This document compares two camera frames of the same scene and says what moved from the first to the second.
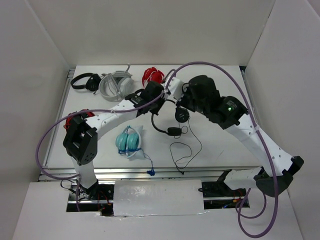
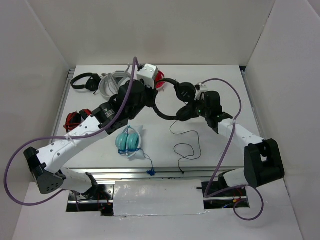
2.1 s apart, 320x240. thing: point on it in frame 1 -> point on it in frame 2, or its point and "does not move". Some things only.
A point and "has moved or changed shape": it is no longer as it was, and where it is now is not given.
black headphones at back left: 92,85 does not move
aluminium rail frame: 136,173 does not move
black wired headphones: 182,115 has moved or changed shape
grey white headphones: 116,85 does not move
